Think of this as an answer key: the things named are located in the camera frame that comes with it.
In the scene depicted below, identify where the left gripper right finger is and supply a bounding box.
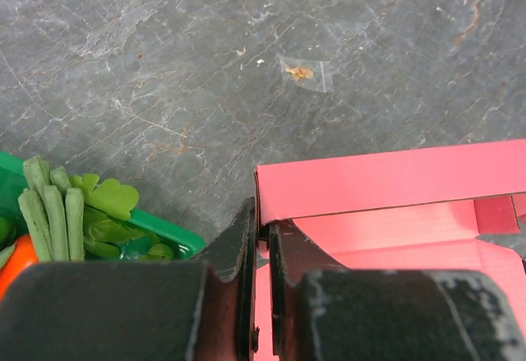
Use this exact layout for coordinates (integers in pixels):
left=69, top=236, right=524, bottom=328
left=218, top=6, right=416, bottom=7
left=269, top=220, right=525, bottom=360

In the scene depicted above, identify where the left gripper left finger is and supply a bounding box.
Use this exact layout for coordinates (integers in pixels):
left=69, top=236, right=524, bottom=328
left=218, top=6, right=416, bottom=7
left=1, top=198, right=259, bottom=360

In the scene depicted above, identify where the pink paper box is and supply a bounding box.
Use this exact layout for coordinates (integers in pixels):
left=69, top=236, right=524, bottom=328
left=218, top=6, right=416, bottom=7
left=254, top=139, right=525, bottom=360

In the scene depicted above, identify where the green plastic basket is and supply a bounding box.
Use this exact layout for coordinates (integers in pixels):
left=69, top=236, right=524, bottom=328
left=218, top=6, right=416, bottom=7
left=1, top=151, right=205, bottom=259

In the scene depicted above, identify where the green leafy toy vegetable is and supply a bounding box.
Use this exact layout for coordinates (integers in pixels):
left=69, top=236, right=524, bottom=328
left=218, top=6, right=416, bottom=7
left=70, top=174, right=180, bottom=261

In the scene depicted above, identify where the green bean bundle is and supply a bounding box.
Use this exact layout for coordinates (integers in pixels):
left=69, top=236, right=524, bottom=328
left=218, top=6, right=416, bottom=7
left=18, top=156, right=85, bottom=262

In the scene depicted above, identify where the orange toy carrot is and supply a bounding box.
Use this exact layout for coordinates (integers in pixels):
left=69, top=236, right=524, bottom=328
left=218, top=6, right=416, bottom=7
left=1, top=234, right=39, bottom=298

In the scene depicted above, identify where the small clear plastic bag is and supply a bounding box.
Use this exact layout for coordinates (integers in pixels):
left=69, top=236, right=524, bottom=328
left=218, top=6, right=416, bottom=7
left=278, top=55, right=335, bottom=93

